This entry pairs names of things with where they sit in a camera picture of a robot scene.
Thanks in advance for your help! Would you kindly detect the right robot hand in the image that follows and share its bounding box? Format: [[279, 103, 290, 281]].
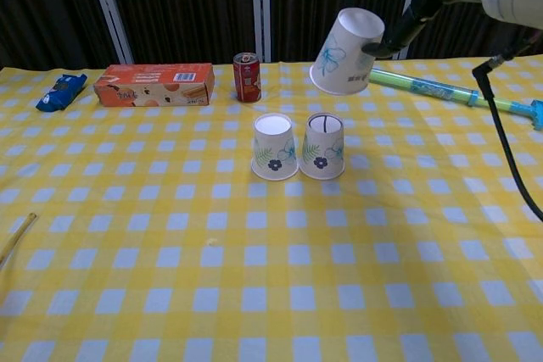
[[343, 0, 457, 58]]

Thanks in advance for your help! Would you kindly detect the paper cup with printed text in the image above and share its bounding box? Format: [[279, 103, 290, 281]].
[[309, 8, 386, 97]]

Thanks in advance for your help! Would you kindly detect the floral white paper cup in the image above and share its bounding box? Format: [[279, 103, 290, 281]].
[[250, 113, 299, 181]]

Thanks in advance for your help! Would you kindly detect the green and blue water gun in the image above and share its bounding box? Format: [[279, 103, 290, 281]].
[[367, 67, 543, 131]]

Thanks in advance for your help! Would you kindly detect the paper cup with black line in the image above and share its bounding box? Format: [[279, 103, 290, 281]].
[[299, 112, 345, 181]]

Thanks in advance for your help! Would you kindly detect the red soda can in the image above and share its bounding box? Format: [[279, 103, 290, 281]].
[[232, 52, 261, 103]]

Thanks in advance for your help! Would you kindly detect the orange cardboard snack box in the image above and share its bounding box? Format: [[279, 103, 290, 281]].
[[92, 63, 215, 108]]

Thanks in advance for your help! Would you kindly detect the yellow checked tablecloth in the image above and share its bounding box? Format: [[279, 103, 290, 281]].
[[0, 54, 543, 362]]

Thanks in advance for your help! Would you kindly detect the blue cookie packet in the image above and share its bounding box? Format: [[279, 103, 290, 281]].
[[35, 74, 88, 114]]

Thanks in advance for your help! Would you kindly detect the thin wooden stick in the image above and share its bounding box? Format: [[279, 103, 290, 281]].
[[0, 212, 39, 270]]

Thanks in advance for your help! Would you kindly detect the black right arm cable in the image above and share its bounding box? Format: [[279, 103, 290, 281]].
[[472, 26, 543, 224]]

